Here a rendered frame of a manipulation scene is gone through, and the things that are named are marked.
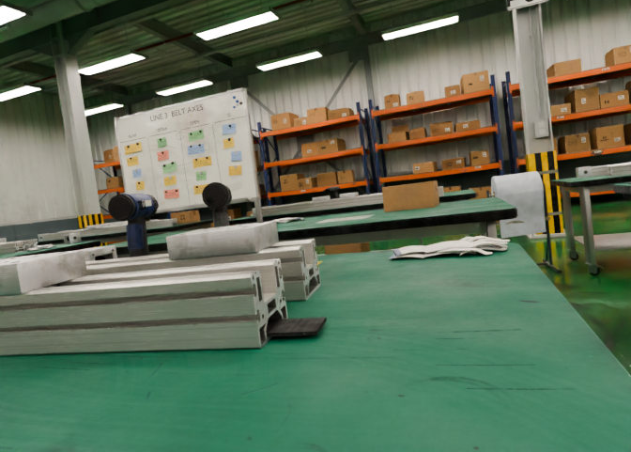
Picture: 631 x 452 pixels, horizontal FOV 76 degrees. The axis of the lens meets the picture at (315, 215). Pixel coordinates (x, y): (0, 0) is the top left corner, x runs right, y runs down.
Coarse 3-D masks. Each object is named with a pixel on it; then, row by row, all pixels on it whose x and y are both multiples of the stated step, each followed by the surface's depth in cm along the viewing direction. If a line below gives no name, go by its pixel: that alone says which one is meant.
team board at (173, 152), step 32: (224, 96) 364; (128, 128) 403; (160, 128) 390; (192, 128) 378; (224, 128) 366; (128, 160) 407; (160, 160) 393; (192, 160) 381; (224, 160) 370; (128, 192) 410; (160, 192) 397; (192, 192) 384; (256, 192) 361
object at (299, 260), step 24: (312, 240) 71; (96, 264) 82; (120, 264) 72; (144, 264) 71; (168, 264) 69; (192, 264) 68; (288, 264) 64; (312, 264) 70; (288, 288) 64; (312, 288) 69
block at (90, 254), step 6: (102, 246) 112; (108, 246) 109; (114, 246) 110; (90, 252) 103; (96, 252) 105; (102, 252) 107; (108, 252) 108; (114, 252) 110; (90, 258) 103; (96, 258) 108; (102, 258) 109; (108, 258) 110
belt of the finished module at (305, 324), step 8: (272, 320) 52; (280, 320) 52; (288, 320) 52; (296, 320) 51; (304, 320) 51; (312, 320) 50; (320, 320) 50; (272, 328) 49; (280, 328) 49; (288, 328) 49; (296, 328) 48; (304, 328) 48; (312, 328) 47; (320, 328) 48
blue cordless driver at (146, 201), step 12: (108, 204) 88; (120, 204) 88; (132, 204) 88; (144, 204) 93; (156, 204) 100; (120, 216) 88; (132, 216) 90; (144, 216) 95; (132, 228) 91; (144, 228) 94; (132, 240) 91; (144, 240) 94; (132, 252) 91; (144, 252) 93
